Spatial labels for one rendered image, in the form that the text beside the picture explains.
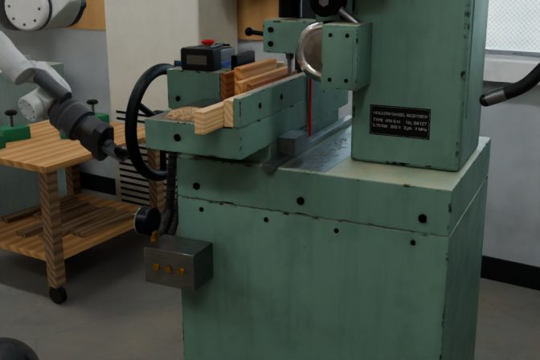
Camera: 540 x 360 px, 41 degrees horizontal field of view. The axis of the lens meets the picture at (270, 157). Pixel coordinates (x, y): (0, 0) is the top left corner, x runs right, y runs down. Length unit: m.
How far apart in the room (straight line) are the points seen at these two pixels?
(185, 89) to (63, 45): 2.40
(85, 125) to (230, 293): 0.54
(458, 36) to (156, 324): 1.57
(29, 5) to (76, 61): 2.70
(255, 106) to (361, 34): 0.24
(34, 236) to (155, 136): 1.57
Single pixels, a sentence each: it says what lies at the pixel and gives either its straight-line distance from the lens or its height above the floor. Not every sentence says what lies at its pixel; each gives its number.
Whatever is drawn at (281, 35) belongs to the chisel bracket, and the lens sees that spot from 1.58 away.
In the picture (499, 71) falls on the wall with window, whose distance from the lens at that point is 2.71.
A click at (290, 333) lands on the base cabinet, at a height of 0.45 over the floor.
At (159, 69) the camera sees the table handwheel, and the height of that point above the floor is 0.94.
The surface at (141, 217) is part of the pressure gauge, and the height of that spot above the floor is 0.68.
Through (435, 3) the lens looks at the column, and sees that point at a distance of 1.40.
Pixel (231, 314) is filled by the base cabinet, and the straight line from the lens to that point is 1.60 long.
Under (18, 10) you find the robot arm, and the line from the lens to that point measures 1.26.
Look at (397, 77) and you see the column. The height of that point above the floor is 0.98.
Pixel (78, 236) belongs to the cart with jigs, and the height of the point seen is 0.18.
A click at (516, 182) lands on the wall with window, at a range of 2.84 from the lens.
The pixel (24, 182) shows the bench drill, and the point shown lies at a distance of 3.72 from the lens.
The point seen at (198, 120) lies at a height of 0.92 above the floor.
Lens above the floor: 1.19
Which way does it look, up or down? 15 degrees down
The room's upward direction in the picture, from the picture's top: straight up
